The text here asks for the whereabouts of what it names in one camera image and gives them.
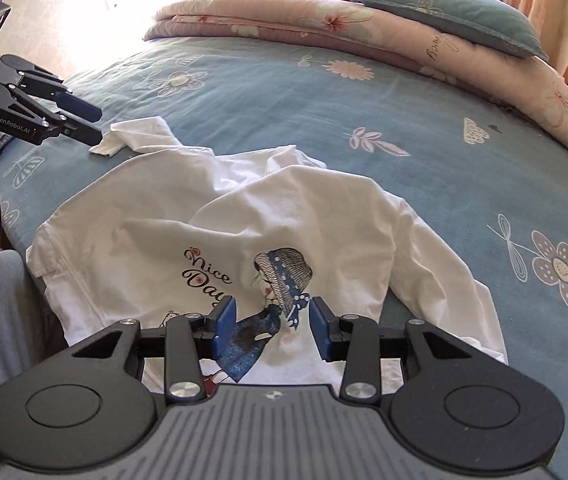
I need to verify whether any pink floral folded quilt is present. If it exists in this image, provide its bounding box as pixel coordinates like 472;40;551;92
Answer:
143;0;568;156

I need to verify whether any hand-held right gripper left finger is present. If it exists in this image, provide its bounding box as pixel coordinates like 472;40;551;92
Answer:
70;296;239;407

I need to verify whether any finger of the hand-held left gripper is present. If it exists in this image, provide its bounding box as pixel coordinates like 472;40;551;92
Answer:
10;87;105;147
1;54;104;122

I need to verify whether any white printed long-sleeve shirt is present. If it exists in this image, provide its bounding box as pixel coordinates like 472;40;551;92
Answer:
26;116;509;396

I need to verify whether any green floral pillow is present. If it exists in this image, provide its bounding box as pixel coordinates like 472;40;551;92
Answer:
341;0;549;58

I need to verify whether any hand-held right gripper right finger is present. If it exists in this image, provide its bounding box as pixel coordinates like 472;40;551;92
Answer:
310;296;471;405

